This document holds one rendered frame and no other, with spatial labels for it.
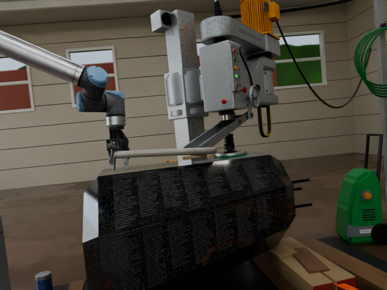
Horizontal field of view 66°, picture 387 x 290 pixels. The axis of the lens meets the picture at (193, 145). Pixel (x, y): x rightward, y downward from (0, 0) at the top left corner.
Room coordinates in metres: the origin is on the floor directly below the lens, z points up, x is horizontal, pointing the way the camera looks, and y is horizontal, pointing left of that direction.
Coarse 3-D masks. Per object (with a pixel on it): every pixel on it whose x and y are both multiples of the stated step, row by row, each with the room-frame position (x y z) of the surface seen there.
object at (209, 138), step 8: (240, 120) 1.98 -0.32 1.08; (216, 128) 1.95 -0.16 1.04; (224, 128) 1.82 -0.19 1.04; (232, 128) 1.90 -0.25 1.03; (200, 136) 1.79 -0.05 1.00; (208, 136) 1.87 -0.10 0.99; (216, 136) 1.73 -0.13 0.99; (224, 136) 1.81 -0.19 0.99; (192, 144) 1.72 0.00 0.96; (200, 144) 1.77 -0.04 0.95; (208, 144) 1.65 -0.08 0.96
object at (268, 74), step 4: (264, 72) 2.42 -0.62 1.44; (268, 72) 2.44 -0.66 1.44; (264, 76) 2.43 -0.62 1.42; (268, 76) 2.43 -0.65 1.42; (272, 76) 2.48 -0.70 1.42; (264, 80) 2.42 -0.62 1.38; (268, 80) 2.43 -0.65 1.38; (272, 80) 2.47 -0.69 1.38; (264, 84) 2.42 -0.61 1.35; (268, 84) 2.43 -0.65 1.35; (272, 84) 2.46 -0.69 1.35; (268, 88) 2.43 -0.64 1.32; (272, 88) 2.46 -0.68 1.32; (268, 92) 2.43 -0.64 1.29; (272, 92) 2.45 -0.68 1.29
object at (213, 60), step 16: (208, 48) 1.91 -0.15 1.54; (224, 48) 1.85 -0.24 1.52; (208, 64) 1.92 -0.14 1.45; (224, 64) 1.86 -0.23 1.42; (240, 64) 1.95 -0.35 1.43; (208, 80) 1.93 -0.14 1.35; (224, 80) 1.86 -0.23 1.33; (240, 80) 1.93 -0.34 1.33; (208, 96) 1.93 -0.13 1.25; (224, 96) 1.87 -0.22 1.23; (240, 96) 1.92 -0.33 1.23; (208, 112) 1.97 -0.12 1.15; (224, 112) 1.93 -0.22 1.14
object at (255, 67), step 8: (240, 48) 1.93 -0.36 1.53; (248, 64) 2.28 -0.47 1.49; (256, 64) 2.23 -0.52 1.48; (264, 64) 2.33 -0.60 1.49; (272, 64) 2.48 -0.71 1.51; (248, 72) 2.02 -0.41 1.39; (256, 72) 2.19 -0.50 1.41; (248, 80) 2.06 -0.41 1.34; (256, 80) 2.18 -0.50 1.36; (248, 88) 2.05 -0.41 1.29; (264, 88) 2.30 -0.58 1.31; (264, 96) 2.28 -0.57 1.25; (272, 96) 2.43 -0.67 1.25; (248, 104) 2.08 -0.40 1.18; (264, 104) 2.35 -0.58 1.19; (272, 104) 2.46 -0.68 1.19; (248, 112) 2.08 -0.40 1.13
